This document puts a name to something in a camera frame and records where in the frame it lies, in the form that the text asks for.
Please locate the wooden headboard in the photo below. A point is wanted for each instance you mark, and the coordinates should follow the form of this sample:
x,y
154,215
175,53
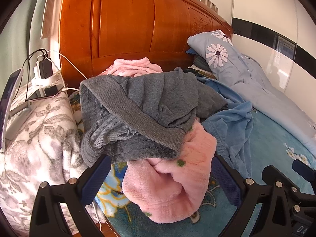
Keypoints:
x,y
123,29

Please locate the blue garment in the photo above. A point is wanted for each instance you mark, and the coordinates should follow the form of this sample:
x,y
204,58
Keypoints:
x,y
229,128

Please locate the white wardrobe with black band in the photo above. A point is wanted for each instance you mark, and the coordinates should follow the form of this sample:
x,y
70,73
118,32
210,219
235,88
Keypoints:
x,y
259,5

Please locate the pink fleece garment green dots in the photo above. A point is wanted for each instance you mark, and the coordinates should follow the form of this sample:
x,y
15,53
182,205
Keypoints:
x,y
172,185

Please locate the white grey floral blanket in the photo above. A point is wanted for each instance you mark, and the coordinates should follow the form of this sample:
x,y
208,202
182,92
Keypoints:
x,y
37,140

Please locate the beige cloth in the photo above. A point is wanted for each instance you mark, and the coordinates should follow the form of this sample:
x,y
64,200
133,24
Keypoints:
x,y
50,7

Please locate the white phone stand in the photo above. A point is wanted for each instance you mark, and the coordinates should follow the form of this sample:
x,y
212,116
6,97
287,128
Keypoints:
x,y
19,118

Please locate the white charger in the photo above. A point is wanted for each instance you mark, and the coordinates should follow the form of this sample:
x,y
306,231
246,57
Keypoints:
x,y
36,70

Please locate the pale pink plush garment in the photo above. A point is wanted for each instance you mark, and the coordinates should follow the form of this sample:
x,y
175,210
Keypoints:
x,y
130,66

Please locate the teal floral blanket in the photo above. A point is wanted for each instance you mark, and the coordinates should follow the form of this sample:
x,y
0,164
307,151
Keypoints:
x,y
271,148

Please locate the tablet on white stand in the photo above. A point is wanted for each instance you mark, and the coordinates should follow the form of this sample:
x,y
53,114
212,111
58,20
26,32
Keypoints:
x,y
7,108

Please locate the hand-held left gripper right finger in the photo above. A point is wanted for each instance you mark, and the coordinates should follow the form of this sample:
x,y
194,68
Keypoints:
x,y
223,180

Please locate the white power strip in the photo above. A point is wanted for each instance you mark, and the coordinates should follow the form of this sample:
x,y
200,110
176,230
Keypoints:
x,y
53,80

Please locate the dark folded clothes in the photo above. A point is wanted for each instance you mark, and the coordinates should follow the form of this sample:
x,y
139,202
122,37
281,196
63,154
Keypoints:
x,y
201,65

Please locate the light blue floral quilt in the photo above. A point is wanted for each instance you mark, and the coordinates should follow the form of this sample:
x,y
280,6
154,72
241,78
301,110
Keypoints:
x,y
259,86

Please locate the wall switch panels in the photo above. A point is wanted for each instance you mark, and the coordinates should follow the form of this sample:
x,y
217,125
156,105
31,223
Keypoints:
x,y
209,3

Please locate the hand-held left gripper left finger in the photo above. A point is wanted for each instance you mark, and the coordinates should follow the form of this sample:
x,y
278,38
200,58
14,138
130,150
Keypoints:
x,y
92,182

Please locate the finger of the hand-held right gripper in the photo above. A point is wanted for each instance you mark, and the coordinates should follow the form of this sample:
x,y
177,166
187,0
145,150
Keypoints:
x,y
271,174
302,166

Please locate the black charger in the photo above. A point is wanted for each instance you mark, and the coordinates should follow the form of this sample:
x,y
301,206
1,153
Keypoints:
x,y
45,69

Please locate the grey knit sweater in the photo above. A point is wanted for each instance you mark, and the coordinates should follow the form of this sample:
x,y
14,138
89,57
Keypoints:
x,y
148,103

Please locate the flat lying phone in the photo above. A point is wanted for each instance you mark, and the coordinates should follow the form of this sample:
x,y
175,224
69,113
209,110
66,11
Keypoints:
x,y
42,95

